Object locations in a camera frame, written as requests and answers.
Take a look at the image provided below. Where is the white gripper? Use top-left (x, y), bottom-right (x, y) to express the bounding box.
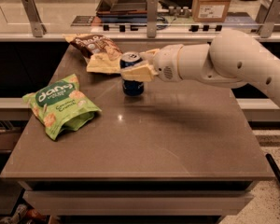
top-left (120, 44), bottom-right (183, 82)

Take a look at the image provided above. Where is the blue pepsi can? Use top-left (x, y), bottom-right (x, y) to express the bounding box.
top-left (119, 51), bottom-right (144, 96)

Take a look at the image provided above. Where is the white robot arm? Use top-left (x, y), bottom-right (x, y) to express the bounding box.
top-left (120, 29), bottom-right (280, 107)

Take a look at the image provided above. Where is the brown and yellow chip bag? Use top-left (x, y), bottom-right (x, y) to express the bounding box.
top-left (64, 34), bottom-right (123, 74)

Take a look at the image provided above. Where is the green rice chip bag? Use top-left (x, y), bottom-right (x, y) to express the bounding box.
top-left (22, 74), bottom-right (101, 140)

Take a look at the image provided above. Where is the dark tray with orange rim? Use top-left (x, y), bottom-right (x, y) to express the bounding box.
top-left (96, 0), bottom-right (147, 15)

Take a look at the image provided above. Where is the cardboard box with label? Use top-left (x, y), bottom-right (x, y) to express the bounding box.
top-left (191, 0), bottom-right (231, 22)

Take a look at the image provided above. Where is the grey table drawer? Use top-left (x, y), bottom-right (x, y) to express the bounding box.
top-left (23, 191), bottom-right (253, 216)

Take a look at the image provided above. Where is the black pole on floor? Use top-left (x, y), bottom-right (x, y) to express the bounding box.
top-left (265, 153), bottom-right (280, 185)

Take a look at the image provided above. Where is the middle metal glass bracket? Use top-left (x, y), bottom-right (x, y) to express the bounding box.
top-left (147, 0), bottom-right (158, 38)

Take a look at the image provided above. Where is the metal glass bracket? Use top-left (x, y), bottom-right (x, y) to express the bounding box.
top-left (21, 0), bottom-right (47, 37)
top-left (256, 0), bottom-right (280, 38)
top-left (147, 0), bottom-right (158, 38)

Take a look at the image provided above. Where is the left metal glass bracket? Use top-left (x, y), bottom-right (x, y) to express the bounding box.
top-left (21, 0), bottom-right (47, 37)

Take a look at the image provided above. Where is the right metal glass bracket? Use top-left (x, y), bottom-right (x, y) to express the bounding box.
top-left (256, 0), bottom-right (280, 38)

